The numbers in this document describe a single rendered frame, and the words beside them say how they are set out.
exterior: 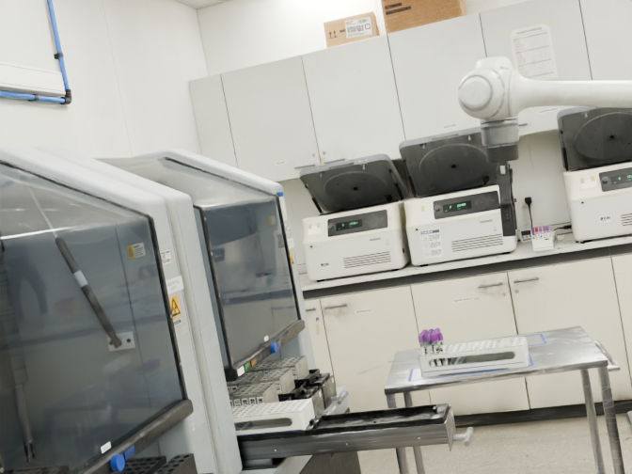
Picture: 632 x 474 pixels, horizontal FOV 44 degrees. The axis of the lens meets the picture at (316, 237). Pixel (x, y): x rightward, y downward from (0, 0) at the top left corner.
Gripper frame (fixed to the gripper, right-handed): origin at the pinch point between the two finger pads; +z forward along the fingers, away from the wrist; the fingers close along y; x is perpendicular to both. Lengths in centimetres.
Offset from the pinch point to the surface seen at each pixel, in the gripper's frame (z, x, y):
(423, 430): 43, 23, -19
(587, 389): 60, -16, 59
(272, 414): 39, 61, -18
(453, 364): 39.1, 20.1, 21.2
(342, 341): 76, 105, 216
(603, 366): 40.6, -19.4, 17.6
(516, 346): 34.3, 2.2, 18.6
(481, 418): 124, 35, 220
